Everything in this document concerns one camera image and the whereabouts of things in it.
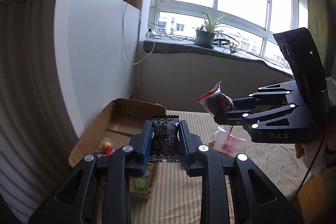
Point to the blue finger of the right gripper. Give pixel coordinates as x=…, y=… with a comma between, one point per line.
x=230, y=117
x=246, y=103

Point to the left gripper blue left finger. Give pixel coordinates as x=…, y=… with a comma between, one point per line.
x=141, y=144

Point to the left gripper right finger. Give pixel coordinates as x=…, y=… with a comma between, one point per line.
x=189, y=144

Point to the green candy packet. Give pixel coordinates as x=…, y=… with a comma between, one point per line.
x=140, y=185

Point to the black snack packet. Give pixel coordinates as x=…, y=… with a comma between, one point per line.
x=165, y=145

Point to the packaged sliced bread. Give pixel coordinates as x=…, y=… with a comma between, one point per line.
x=227, y=144

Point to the dark red packaged snack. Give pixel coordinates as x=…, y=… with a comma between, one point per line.
x=215, y=101

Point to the right hand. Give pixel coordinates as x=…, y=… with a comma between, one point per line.
x=325, y=157

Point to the green yellow toy snack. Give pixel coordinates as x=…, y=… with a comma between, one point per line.
x=106, y=146

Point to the brown cardboard box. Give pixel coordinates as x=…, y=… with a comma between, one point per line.
x=118, y=121

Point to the small hanging spider plant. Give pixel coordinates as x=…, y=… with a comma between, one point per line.
x=233, y=51

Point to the grey potted plant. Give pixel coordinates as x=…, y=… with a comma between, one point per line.
x=205, y=34

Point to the white power strip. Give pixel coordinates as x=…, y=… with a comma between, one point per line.
x=151, y=33

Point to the white cabinet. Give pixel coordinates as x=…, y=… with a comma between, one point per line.
x=95, y=43

